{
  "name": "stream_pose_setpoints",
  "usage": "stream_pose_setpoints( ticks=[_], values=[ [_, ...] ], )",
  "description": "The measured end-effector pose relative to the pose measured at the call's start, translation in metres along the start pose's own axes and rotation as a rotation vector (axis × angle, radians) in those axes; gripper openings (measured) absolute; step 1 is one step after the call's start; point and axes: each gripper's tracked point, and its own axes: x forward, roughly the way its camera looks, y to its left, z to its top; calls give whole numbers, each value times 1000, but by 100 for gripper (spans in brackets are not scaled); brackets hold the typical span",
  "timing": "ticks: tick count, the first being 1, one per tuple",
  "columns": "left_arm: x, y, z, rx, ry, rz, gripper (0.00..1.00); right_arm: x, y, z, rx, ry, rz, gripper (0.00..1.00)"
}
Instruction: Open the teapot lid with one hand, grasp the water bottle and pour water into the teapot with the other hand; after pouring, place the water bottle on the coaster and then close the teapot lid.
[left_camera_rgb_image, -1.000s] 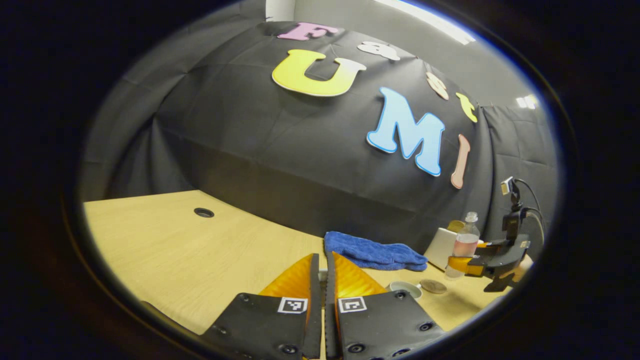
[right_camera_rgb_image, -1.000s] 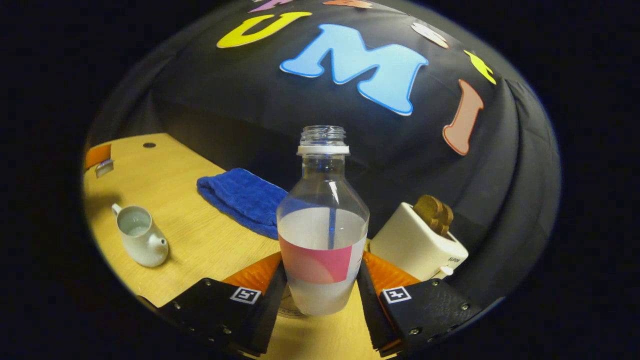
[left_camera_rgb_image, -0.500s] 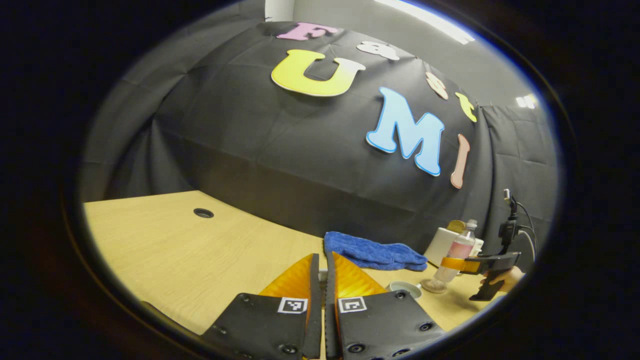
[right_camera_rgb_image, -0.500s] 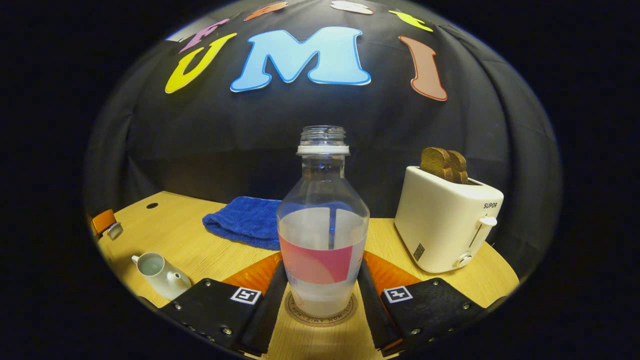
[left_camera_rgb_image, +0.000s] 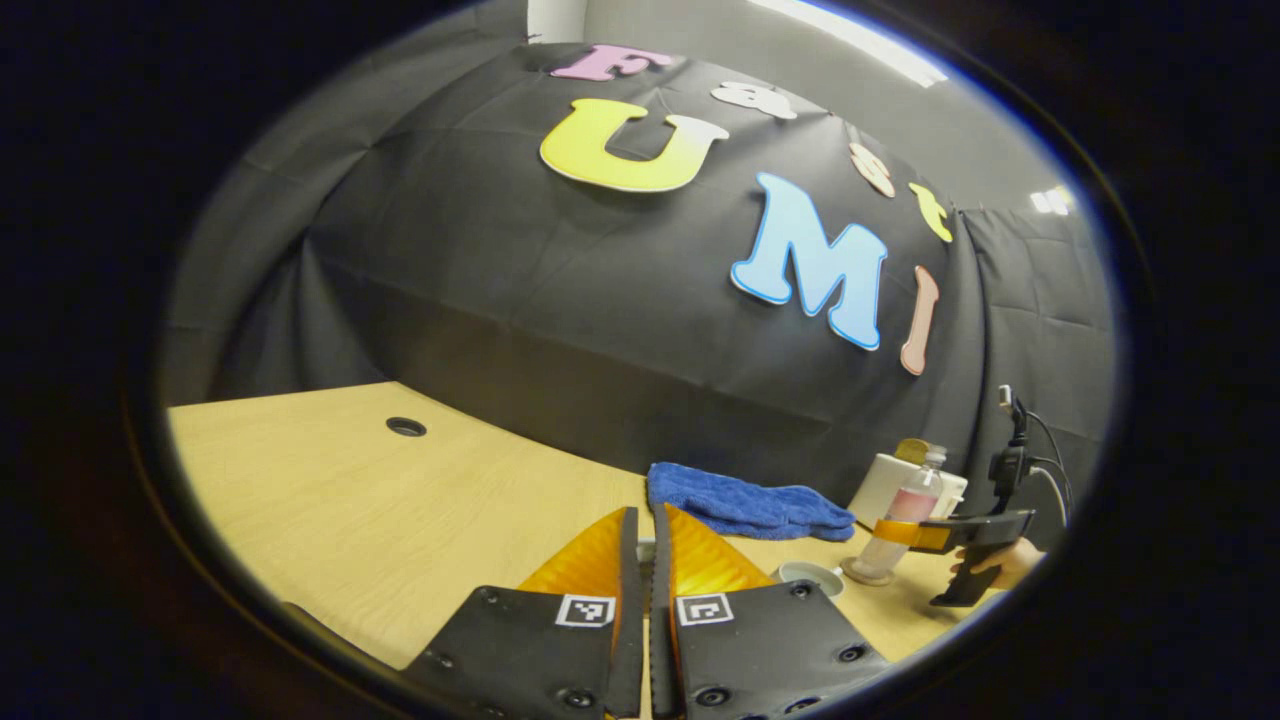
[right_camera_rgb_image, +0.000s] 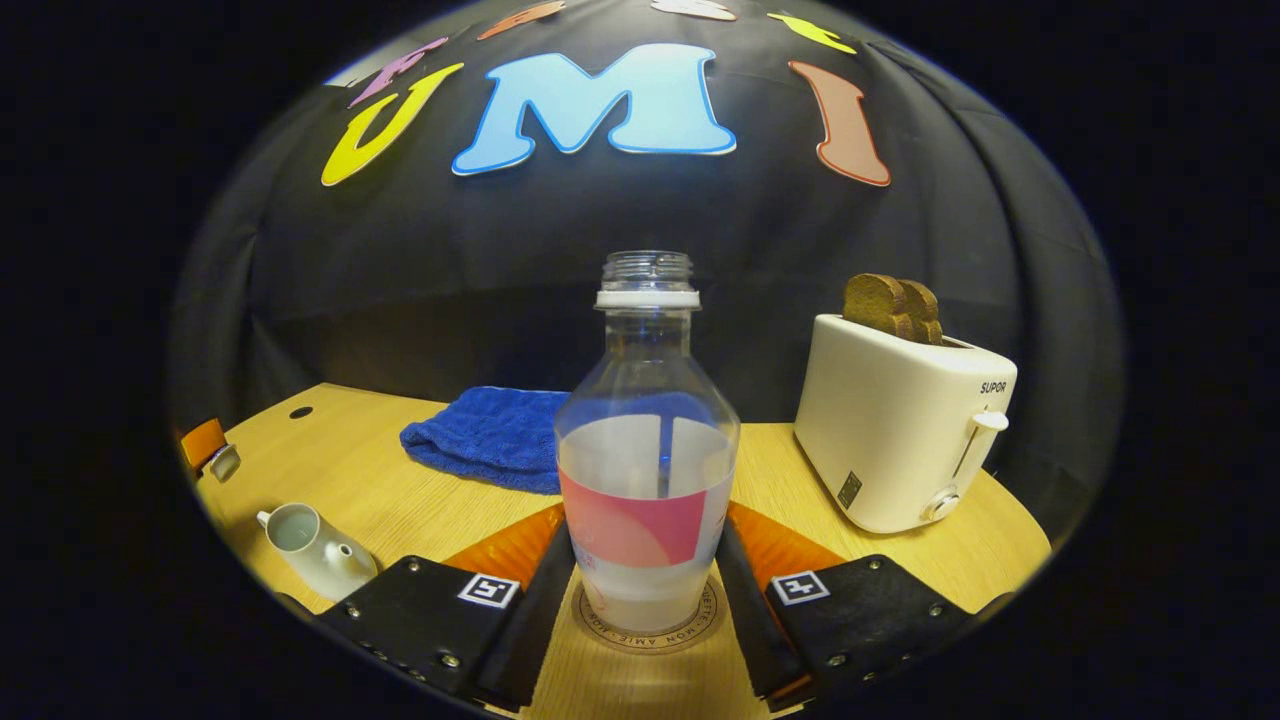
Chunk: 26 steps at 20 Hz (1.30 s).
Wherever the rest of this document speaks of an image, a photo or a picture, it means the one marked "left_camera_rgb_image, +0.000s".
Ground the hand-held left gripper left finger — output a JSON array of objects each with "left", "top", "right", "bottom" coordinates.
[{"left": 400, "top": 507, "right": 646, "bottom": 720}]

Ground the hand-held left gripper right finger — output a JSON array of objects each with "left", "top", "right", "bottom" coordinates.
[{"left": 650, "top": 503, "right": 891, "bottom": 720}]

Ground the clear plastic water bottle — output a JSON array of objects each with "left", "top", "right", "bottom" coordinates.
[{"left": 850, "top": 445, "right": 948, "bottom": 583}]

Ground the white teacup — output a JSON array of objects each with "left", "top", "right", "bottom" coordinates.
[{"left": 775, "top": 560, "right": 846, "bottom": 599}]

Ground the white toaster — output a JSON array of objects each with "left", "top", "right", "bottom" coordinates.
[{"left": 848, "top": 452, "right": 969, "bottom": 531}]

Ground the blue towel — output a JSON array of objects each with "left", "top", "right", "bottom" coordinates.
[{"left": 646, "top": 461, "right": 858, "bottom": 543}]

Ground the black backdrop cloth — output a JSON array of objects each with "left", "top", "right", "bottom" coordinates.
[{"left": 160, "top": 40, "right": 1116, "bottom": 521}]

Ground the white cable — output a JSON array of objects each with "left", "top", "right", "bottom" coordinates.
[{"left": 1030, "top": 465, "right": 1069, "bottom": 528}]

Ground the black cable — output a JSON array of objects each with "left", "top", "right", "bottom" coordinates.
[{"left": 1020, "top": 408, "right": 1076, "bottom": 516}]

